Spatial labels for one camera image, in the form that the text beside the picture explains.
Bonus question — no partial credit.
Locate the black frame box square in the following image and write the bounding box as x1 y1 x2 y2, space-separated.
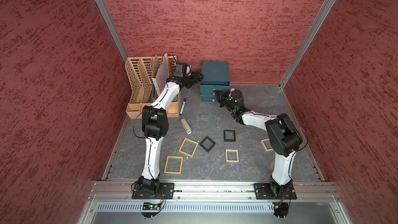
223 130 236 142

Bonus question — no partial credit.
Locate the small wooden frame box centre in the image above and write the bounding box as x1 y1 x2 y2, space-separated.
226 149 239 163

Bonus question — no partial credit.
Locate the large wooden frame box tilted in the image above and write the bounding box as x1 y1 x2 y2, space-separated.
179 138 199 158

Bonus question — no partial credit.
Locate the beige lattice file organizer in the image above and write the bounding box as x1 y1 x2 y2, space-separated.
125 56 180 120

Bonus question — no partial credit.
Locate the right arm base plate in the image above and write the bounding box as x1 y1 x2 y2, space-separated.
254 182 297 200

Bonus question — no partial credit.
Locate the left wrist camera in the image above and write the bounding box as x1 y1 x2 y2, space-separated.
173 63 191 77

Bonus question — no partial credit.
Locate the aluminium front rail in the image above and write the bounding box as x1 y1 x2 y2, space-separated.
88 179 342 202

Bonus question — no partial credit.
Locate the brown cardboard sheet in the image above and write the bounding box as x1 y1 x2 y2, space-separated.
151 55 160 78

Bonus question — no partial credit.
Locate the blue white marker pen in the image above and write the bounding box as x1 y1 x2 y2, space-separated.
179 98 187 116

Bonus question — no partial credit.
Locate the small wooden frame box right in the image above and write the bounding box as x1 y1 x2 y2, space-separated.
260 139 273 152

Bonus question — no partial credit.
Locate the small wooden frame box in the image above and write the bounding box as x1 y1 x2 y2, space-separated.
226 149 239 163
260 139 273 152

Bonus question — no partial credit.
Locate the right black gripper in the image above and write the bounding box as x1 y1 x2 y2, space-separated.
214 90 236 112

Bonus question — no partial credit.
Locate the large wooden frame box front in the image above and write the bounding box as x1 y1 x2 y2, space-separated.
164 156 183 174

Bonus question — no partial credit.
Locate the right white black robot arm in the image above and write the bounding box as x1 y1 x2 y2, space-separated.
214 89 302 195

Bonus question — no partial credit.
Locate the beige whiteboard eraser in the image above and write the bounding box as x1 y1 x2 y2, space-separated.
180 118 192 134

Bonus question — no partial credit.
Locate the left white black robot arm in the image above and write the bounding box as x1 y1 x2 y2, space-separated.
138 71 204 195

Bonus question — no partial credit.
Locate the purple paper folder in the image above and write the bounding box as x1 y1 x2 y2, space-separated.
153 53 173 96

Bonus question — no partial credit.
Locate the teal three-drawer cabinet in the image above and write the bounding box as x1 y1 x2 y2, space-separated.
200 61 230 102

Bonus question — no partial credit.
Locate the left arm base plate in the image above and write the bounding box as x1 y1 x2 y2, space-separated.
131 182 175 200

